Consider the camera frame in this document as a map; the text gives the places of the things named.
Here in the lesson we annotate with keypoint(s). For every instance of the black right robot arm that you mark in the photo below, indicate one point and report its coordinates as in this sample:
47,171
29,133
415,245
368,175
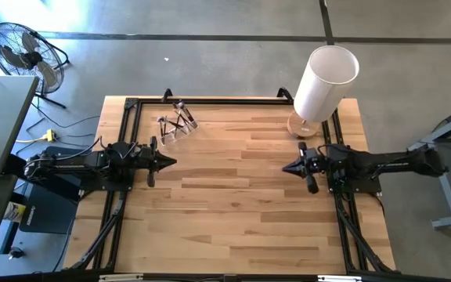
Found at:
386,164

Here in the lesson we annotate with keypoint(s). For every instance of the black floor fan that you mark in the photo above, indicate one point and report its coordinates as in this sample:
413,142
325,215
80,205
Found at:
27,58

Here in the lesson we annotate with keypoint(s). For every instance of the black computer case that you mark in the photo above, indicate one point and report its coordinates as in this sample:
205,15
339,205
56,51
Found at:
49,213

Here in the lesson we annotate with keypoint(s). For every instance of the black aluminium table frame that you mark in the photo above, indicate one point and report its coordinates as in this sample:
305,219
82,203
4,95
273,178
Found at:
229,101

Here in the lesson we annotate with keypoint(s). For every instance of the black makeup brush round head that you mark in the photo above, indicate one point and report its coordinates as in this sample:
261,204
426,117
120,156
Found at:
172,124

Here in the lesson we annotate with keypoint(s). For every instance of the silver aluminium bracket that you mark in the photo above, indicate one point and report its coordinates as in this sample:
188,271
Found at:
339,279
120,278

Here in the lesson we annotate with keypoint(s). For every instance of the clear acrylic brush organizer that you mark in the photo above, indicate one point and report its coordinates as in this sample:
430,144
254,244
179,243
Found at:
182,136

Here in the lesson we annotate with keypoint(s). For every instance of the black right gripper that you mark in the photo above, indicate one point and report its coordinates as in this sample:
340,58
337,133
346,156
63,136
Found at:
313,168

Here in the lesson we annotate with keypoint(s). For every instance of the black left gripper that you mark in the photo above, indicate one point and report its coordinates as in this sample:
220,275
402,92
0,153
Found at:
153,156

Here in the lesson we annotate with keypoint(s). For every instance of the black knob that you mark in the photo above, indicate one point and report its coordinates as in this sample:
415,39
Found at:
16,252

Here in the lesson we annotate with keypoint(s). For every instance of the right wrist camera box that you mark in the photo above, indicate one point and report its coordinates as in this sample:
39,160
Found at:
320,161

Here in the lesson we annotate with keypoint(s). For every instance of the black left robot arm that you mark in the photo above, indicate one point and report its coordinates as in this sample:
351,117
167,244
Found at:
73,164

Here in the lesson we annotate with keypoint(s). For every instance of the white shade lamp wooden base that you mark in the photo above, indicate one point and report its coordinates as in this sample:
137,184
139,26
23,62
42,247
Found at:
327,86

